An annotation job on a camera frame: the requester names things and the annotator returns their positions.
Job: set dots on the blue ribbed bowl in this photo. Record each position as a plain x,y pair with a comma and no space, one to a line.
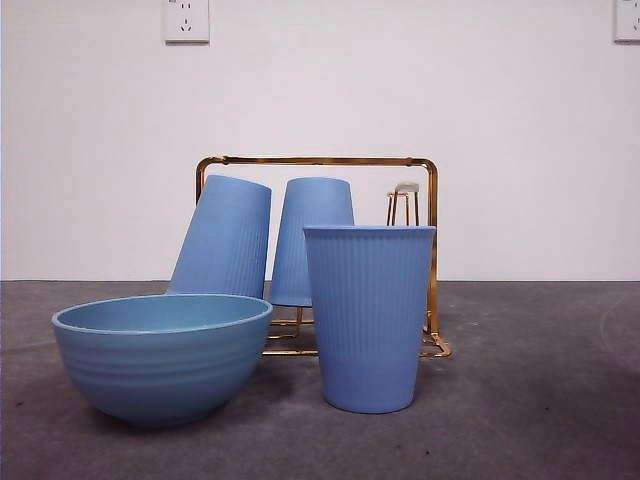
160,370

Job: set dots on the blue ribbed plastic cup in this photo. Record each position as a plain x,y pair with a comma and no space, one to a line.
220,240
367,320
312,205

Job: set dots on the white wall socket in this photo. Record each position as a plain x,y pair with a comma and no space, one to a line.
629,20
186,20

